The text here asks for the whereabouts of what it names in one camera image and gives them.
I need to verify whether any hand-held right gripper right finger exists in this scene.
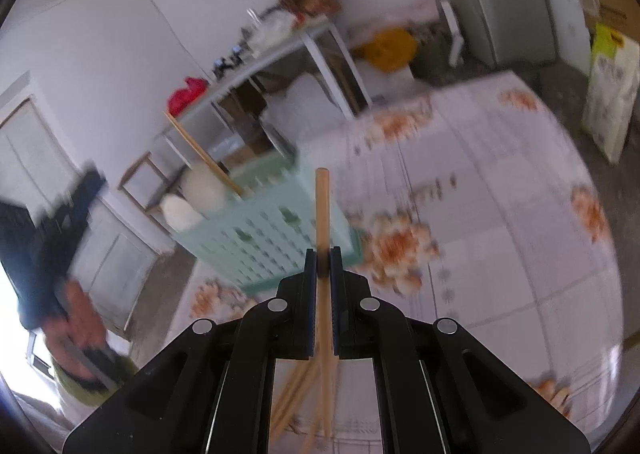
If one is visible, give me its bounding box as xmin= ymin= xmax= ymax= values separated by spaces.
xmin=330 ymin=246 xmax=591 ymax=454

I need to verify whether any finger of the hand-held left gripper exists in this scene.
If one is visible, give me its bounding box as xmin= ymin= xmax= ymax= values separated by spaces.
xmin=69 ymin=162 xmax=109 ymax=223

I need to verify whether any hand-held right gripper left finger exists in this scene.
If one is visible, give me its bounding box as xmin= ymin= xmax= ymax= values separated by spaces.
xmin=62 ymin=246 xmax=321 ymax=454

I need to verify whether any green plastic basket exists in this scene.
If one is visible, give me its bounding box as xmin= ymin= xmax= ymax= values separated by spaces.
xmin=172 ymin=149 xmax=368 ymax=295

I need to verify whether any wooden chopstick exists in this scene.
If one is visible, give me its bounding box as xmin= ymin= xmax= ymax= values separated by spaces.
xmin=299 ymin=369 xmax=327 ymax=454
xmin=314 ymin=168 xmax=342 ymax=440
xmin=164 ymin=112 xmax=244 ymax=198
xmin=270 ymin=361 xmax=315 ymax=435

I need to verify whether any cream spoon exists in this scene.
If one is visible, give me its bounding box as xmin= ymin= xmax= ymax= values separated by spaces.
xmin=181 ymin=161 xmax=228 ymax=212

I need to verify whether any person's left hand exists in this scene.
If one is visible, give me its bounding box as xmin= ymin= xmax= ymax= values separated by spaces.
xmin=42 ymin=281 xmax=109 ymax=379

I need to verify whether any wooden chair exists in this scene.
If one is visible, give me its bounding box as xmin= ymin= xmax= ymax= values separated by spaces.
xmin=117 ymin=151 xmax=176 ymax=235

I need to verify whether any white panelled door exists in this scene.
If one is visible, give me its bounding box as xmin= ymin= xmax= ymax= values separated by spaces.
xmin=0 ymin=96 xmax=156 ymax=329

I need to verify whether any red plastic bag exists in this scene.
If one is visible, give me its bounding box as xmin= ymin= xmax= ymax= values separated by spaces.
xmin=167 ymin=77 xmax=208 ymax=117

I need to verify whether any floral tablecloth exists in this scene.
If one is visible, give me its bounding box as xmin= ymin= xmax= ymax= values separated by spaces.
xmin=172 ymin=68 xmax=626 ymax=454

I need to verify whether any white table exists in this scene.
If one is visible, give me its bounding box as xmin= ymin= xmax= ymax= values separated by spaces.
xmin=160 ymin=16 xmax=373 ymax=175

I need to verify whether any translucent plastic bag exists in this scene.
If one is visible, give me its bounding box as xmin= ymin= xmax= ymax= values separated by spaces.
xmin=247 ymin=11 xmax=296 ymax=52

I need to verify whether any yellow bag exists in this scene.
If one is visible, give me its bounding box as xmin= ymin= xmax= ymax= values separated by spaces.
xmin=362 ymin=28 xmax=418 ymax=72

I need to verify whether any olive green bag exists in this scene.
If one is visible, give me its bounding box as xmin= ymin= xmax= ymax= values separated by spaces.
xmin=412 ymin=34 xmax=451 ymax=79

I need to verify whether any white and yellow sack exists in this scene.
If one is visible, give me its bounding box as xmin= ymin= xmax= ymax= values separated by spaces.
xmin=581 ymin=24 xmax=640 ymax=165

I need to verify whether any large cardboard box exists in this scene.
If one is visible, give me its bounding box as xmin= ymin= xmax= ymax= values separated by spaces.
xmin=575 ymin=0 xmax=640 ymax=42

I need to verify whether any white frame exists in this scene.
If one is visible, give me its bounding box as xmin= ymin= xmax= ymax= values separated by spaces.
xmin=440 ymin=0 xmax=468 ymax=67

